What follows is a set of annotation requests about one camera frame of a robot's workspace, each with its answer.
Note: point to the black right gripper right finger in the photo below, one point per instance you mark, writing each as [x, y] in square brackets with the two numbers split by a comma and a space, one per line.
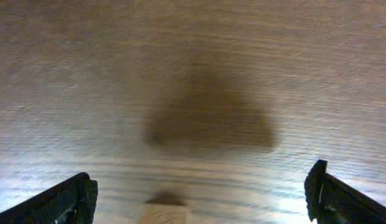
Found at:
[331, 201]

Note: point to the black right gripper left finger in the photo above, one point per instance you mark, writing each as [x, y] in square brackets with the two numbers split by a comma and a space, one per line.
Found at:
[72, 201]

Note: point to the green R wooden block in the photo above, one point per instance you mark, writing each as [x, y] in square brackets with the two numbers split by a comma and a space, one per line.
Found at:
[154, 213]

